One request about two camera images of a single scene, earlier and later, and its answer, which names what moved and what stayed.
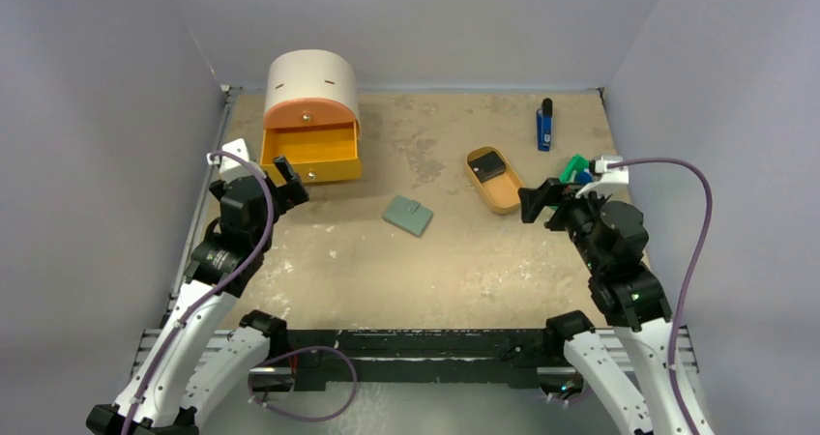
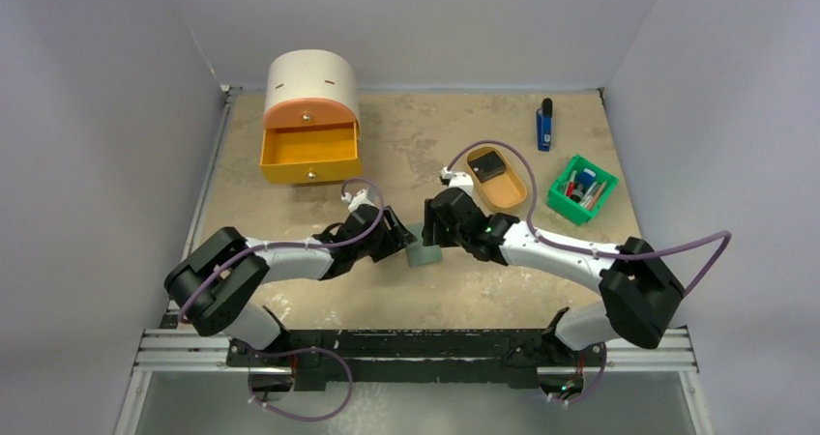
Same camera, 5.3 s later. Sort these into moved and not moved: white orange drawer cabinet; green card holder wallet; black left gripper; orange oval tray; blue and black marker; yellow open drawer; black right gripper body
Moved: black right gripper body; black left gripper; green card holder wallet
Not moved: yellow open drawer; orange oval tray; blue and black marker; white orange drawer cabinet
